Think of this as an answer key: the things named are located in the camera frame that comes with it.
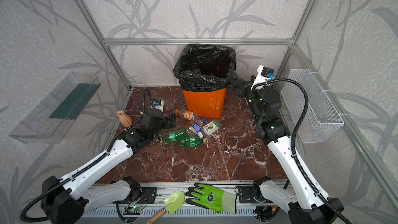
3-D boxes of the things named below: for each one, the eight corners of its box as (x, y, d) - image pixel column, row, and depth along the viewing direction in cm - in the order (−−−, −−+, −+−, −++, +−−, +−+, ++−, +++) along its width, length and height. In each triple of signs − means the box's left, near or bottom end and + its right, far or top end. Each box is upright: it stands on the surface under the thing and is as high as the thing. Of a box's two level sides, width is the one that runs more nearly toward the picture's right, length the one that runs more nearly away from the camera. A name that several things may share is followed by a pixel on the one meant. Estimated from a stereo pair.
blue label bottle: (186, 138, 93) (185, 136, 91) (187, 124, 99) (187, 122, 97) (203, 138, 93) (203, 136, 91) (203, 124, 99) (203, 122, 97)
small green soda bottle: (180, 148, 91) (179, 143, 87) (181, 140, 94) (180, 136, 90) (206, 148, 91) (206, 143, 87) (206, 140, 94) (206, 136, 90)
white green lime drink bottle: (207, 136, 94) (207, 134, 92) (202, 128, 98) (202, 126, 96) (220, 128, 98) (221, 126, 96) (215, 121, 101) (215, 119, 99)
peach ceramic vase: (123, 128, 101) (114, 117, 91) (126, 121, 104) (118, 110, 94) (132, 128, 101) (124, 117, 91) (134, 121, 104) (126, 110, 94)
